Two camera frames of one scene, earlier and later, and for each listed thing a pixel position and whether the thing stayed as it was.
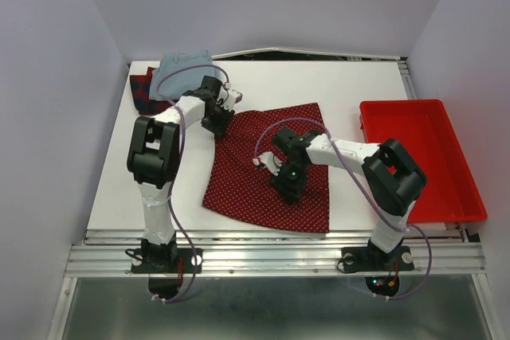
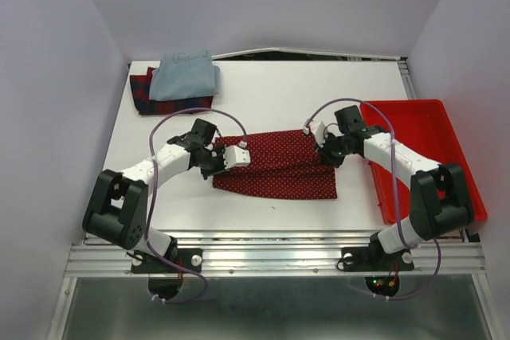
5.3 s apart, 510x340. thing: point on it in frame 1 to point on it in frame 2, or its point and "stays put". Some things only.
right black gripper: [291, 190] to [325, 156]
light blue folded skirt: [180, 72] stays put
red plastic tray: [453, 192] stays put
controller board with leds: [385, 286] stays put
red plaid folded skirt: [140, 91] stays put
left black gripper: [221, 127] to [220, 150]
